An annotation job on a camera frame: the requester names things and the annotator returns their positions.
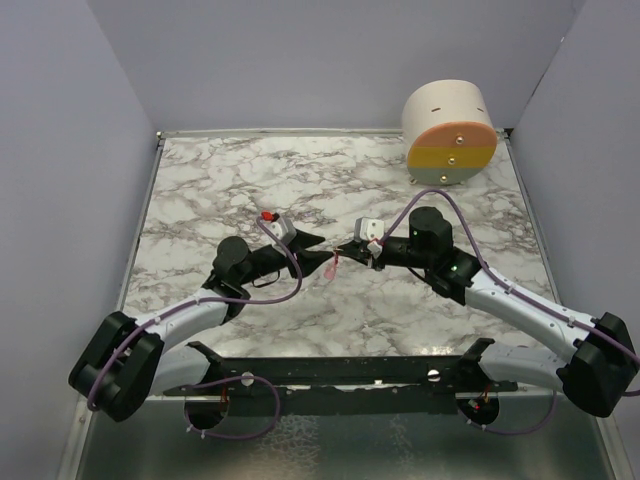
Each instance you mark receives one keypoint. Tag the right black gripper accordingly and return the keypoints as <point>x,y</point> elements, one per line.
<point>355,250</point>

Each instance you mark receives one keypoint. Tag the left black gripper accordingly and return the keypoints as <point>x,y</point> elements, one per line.
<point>308,260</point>

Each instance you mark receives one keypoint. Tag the pink strap keyring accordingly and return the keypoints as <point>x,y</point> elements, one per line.
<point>331,269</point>

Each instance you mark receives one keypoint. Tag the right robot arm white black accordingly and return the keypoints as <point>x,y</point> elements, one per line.
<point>590,360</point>

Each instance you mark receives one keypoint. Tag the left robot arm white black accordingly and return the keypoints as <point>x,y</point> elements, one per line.
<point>119,366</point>

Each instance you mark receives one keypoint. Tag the round beige drawer box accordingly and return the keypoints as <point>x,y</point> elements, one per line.
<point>447,131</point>

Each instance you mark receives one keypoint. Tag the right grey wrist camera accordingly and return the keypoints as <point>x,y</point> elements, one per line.
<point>369,232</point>

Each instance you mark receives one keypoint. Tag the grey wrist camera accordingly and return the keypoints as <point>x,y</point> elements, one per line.
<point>281,227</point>
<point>369,232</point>

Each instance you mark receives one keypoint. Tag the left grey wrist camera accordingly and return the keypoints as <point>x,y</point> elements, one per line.
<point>281,227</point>

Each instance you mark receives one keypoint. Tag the black mounting rail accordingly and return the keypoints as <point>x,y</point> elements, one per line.
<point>324,386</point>

